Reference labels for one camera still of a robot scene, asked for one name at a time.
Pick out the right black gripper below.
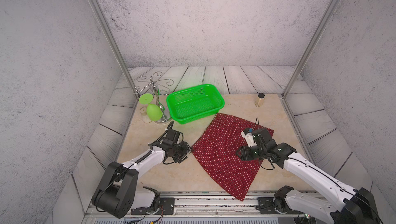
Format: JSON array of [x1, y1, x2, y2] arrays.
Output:
[[233, 145, 267, 161]]

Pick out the red polka dot skirt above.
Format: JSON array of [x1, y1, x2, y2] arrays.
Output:
[[192, 113, 263, 201]]

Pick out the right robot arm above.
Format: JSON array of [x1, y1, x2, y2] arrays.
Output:
[[236, 128, 382, 224]]

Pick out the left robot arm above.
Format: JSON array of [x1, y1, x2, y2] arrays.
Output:
[[91, 128, 192, 218]]

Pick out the small spice jar black lid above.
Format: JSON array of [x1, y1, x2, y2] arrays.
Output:
[[255, 93, 265, 107]]

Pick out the green plastic wine glass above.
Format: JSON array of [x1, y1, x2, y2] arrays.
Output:
[[139, 94, 163, 121]]

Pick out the green plastic basket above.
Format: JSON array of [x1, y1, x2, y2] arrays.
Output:
[[166, 84, 225, 125]]

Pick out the small clear glass cup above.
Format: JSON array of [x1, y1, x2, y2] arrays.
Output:
[[139, 107, 152, 124]]

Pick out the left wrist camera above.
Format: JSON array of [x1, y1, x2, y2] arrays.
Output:
[[163, 129, 180, 146]]

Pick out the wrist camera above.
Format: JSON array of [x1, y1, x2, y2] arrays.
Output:
[[163, 129, 180, 146], [241, 128, 256, 148]]

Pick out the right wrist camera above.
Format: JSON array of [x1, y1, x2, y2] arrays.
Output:
[[241, 128, 256, 148]]

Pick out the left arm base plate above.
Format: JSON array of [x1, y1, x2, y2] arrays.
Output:
[[130, 197, 175, 215]]

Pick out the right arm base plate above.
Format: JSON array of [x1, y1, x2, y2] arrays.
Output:
[[255, 197, 303, 215]]

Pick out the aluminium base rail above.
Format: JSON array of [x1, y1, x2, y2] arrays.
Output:
[[81, 192, 356, 224]]

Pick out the silver wire glass rack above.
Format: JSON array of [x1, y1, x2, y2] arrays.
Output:
[[137, 71, 174, 125]]

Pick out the right aluminium frame post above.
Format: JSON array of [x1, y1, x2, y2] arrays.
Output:
[[282, 0, 341, 99]]

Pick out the aluminium frame post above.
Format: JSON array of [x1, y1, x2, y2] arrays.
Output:
[[88, 0, 139, 99], [282, 0, 341, 99]]

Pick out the left aluminium frame post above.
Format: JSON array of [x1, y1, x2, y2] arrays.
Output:
[[88, 0, 139, 99]]

